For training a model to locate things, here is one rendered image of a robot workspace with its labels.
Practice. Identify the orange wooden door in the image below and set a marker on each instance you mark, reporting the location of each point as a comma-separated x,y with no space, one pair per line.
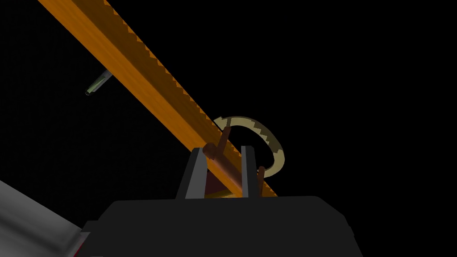
125,60

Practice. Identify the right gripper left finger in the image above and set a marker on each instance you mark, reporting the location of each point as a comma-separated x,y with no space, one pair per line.
192,178

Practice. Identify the green grey small cylinder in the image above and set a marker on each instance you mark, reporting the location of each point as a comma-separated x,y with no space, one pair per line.
98,82

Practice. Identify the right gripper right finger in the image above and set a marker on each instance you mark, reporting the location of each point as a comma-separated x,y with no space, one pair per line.
248,171

